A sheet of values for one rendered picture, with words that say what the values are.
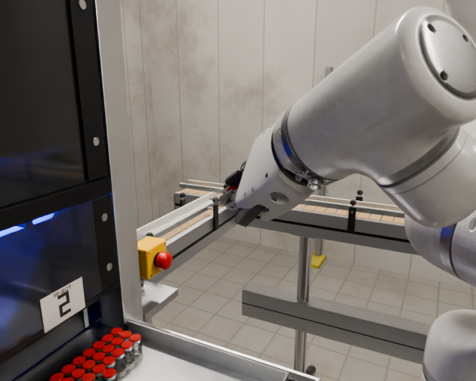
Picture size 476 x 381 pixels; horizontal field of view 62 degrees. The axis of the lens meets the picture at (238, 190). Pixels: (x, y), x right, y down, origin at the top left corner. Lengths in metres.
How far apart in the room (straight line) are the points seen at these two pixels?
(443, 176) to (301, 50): 2.80
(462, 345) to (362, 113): 0.29
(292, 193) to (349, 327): 1.24
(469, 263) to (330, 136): 0.21
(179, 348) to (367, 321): 0.90
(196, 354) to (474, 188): 0.60
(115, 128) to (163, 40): 2.95
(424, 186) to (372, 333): 1.29
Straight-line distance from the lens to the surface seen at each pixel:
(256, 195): 0.41
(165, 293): 1.02
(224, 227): 1.44
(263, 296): 1.65
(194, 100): 3.51
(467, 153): 0.33
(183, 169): 3.67
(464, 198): 0.33
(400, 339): 1.58
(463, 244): 0.46
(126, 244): 0.83
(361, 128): 0.30
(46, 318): 0.74
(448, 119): 0.28
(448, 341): 0.51
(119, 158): 0.78
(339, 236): 1.42
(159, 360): 0.81
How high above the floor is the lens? 1.38
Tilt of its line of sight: 16 degrees down
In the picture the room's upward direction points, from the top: straight up
